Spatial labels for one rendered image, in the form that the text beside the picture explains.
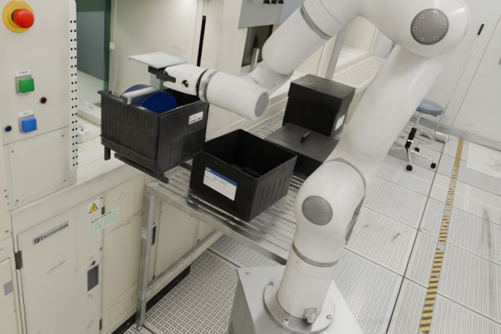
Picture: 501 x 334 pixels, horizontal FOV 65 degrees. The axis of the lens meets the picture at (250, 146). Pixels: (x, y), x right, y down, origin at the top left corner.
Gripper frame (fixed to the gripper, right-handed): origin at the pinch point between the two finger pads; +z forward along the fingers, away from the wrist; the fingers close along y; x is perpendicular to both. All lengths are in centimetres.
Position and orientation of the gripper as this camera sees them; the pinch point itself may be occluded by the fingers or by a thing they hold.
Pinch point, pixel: (159, 67)
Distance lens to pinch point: 108.6
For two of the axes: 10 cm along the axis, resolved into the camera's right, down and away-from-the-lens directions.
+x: 1.8, -8.9, -4.3
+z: -8.5, -3.6, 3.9
